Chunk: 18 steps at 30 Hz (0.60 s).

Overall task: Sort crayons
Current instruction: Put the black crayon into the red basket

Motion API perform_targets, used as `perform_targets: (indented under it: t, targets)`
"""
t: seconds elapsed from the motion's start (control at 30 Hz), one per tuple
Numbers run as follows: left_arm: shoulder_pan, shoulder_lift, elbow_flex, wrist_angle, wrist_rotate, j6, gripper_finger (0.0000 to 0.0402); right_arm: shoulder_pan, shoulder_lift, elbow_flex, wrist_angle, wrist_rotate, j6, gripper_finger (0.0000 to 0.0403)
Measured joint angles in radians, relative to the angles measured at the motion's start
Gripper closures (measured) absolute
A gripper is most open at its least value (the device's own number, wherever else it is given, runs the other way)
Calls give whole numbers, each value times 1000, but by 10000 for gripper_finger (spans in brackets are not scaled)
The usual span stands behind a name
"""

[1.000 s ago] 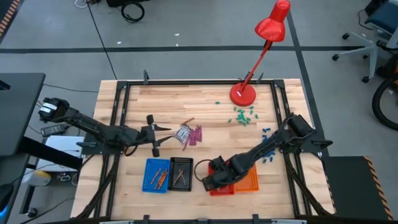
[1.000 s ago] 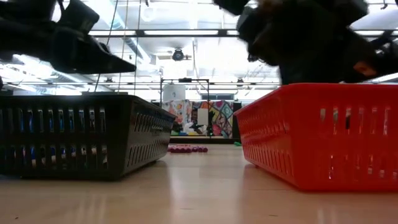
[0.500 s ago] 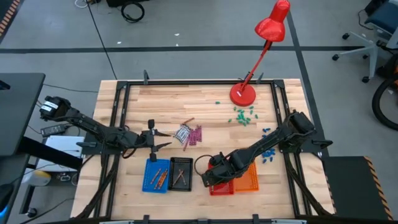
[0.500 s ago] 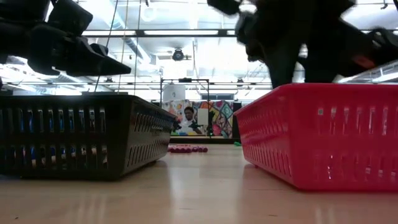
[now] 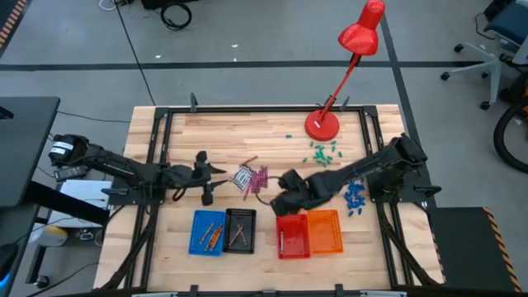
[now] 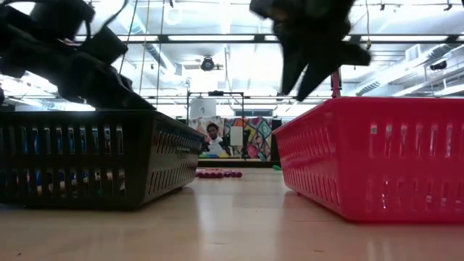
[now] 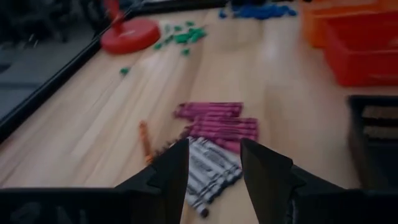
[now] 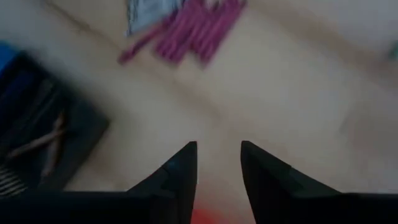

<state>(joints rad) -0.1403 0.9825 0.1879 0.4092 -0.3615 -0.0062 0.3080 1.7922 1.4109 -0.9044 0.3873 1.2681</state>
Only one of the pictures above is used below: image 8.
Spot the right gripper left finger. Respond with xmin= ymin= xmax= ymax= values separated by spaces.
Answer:
xmin=0 ymin=141 xmax=199 ymax=224

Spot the brown crayon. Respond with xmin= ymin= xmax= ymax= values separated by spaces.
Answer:
xmin=5 ymin=126 xmax=68 ymax=160

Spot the black plastic basket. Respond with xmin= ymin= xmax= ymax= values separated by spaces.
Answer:
xmin=0 ymin=51 xmax=111 ymax=191

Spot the blue plastic basket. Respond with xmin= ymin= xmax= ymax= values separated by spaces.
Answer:
xmin=0 ymin=40 xmax=20 ymax=75

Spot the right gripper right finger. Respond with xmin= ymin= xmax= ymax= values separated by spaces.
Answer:
xmin=240 ymin=140 xmax=398 ymax=224

